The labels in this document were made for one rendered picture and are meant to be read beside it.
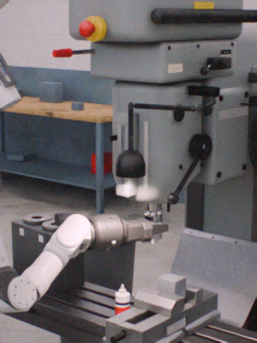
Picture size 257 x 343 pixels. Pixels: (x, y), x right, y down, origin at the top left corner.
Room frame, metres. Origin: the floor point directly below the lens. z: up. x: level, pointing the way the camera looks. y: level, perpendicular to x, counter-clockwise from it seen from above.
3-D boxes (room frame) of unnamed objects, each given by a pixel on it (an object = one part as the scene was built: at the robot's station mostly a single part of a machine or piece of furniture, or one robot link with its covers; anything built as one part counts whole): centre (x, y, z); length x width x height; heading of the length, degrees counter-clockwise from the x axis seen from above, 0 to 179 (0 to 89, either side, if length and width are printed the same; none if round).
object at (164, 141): (1.98, -0.07, 1.47); 0.21 x 0.19 x 0.32; 50
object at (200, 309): (1.92, -0.10, 1.01); 0.35 x 0.15 x 0.11; 141
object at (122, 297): (1.97, 0.02, 1.01); 0.04 x 0.04 x 0.11
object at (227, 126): (2.13, -0.19, 1.47); 0.24 x 0.19 x 0.26; 50
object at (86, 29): (1.78, 0.09, 1.76); 0.04 x 0.03 x 0.04; 50
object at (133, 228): (1.94, 0.02, 1.23); 0.13 x 0.12 x 0.10; 25
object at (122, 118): (1.89, 0.00, 1.44); 0.04 x 0.04 x 0.21; 50
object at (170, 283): (1.94, -0.12, 1.07); 0.06 x 0.05 x 0.06; 51
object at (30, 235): (2.29, 0.26, 1.06); 0.22 x 0.12 x 0.20; 43
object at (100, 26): (1.80, 0.08, 1.76); 0.06 x 0.02 x 0.06; 50
